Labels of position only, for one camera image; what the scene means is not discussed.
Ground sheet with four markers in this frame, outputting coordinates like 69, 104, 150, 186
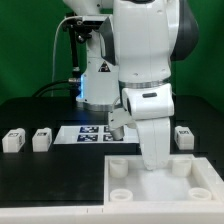
54, 125, 138, 144

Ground black camera stand pole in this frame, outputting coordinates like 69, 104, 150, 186
69, 27, 81, 100

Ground black base cables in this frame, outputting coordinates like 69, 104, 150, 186
31, 79, 81, 98

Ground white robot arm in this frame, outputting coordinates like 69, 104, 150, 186
63, 0, 198, 170

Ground white square table top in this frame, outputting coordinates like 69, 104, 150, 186
104, 155, 224, 203

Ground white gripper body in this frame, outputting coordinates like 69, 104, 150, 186
122, 84, 174, 170

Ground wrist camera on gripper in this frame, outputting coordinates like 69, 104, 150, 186
108, 108, 136, 140

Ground white camera cable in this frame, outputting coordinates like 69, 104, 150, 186
50, 15, 83, 98

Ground black camera on stand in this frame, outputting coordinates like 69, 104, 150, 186
63, 15, 106, 33

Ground white L-shaped obstacle fence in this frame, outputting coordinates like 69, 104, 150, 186
0, 198, 224, 224

